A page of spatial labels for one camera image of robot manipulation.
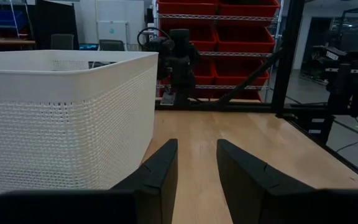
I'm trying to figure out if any grey office chair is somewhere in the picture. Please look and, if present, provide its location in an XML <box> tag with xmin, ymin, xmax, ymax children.
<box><xmin>50</xmin><ymin>33</ymin><xmax>75</xmax><ymax>51</ymax></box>
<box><xmin>98</xmin><ymin>39</ymin><xmax>126</xmax><ymax>52</ymax></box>

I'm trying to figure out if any blue plastic bin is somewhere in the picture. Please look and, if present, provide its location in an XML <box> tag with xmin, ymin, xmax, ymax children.
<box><xmin>0</xmin><ymin>9</ymin><xmax>28</xmax><ymax>29</ymax></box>

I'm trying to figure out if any red plastic storage bin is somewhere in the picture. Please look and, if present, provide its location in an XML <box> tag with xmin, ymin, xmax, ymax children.
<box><xmin>194</xmin><ymin>88</ymin><xmax>263</xmax><ymax>103</ymax></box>
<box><xmin>191</xmin><ymin>24</ymin><xmax>218</xmax><ymax>52</ymax></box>
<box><xmin>216</xmin><ymin>24</ymin><xmax>276</xmax><ymax>54</ymax></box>
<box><xmin>213</xmin><ymin>57</ymin><xmax>270</xmax><ymax>87</ymax></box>
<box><xmin>218</xmin><ymin>0</ymin><xmax>280</xmax><ymax>18</ymax></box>
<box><xmin>194</xmin><ymin>57</ymin><xmax>216</xmax><ymax>86</ymax></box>
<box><xmin>157</xmin><ymin>0</ymin><xmax>219</xmax><ymax>16</ymax></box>

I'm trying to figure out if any white perforated laundry basket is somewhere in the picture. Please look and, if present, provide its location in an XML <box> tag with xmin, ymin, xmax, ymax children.
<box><xmin>0</xmin><ymin>49</ymin><xmax>160</xmax><ymax>205</ymax></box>

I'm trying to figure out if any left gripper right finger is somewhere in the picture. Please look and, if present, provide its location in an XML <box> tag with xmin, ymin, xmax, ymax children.
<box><xmin>216</xmin><ymin>138</ymin><xmax>316</xmax><ymax>224</ymax></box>

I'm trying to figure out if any wooden desk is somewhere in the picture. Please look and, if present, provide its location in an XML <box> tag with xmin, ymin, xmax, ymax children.
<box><xmin>0</xmin><ymin>37</ymin><xmax>37</xmax><ymax>50</ymax></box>

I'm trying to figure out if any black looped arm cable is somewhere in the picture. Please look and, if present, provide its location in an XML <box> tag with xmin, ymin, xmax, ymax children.
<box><xmin>136</xmin><ymin>26</ymin><xmax>172</xmax><ymax>48</ymax></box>

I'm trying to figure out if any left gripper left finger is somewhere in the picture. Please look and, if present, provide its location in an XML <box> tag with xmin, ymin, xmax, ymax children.
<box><xmin>110</xmin><ymin>138</ymin><xmax>179</xmax><ymax>224</ymax></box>

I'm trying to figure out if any black table edge rail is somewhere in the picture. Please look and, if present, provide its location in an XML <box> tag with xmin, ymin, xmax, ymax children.
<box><xmin>286</xmin><ymin>113</ymin><xmax>358</xmax><ymax>189</ymax></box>

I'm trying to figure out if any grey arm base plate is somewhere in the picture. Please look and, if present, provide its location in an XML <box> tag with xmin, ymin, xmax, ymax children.
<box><xmin>160</xmin><ymin>91</ymin><xmax>177</xmax><ymax>106</ymax></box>

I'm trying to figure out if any black partition panel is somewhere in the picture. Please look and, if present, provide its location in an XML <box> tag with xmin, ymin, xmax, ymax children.
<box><xmin>35</xmin><ymin>0</ymin><xmax>80</xmax><ymax>50</ymax></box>

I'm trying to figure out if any black diagonal frame brace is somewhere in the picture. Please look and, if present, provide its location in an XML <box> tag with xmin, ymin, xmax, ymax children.
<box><xmin>218</xmin><ymin>49</ymin><xmax>284</xmax><ymax>105</ymax></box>

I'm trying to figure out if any metal wire shelf rack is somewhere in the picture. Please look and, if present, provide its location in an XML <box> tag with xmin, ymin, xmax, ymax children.
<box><xmin>152</xmin><ymin>0</ymin><xmax>285</xmax><ymax>105</ymax></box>

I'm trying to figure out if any black floor cable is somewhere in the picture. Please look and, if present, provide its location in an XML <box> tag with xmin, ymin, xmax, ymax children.
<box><xmin>336</xmin><ymin>116</ymin><xmax>358</xmax><ymax>153</ymax></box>

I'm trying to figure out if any white cabinet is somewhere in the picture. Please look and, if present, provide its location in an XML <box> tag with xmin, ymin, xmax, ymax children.
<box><xmin>96</xmin><ymin>20</ymin><xmax>129</xmax><ymax>44</ymax></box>

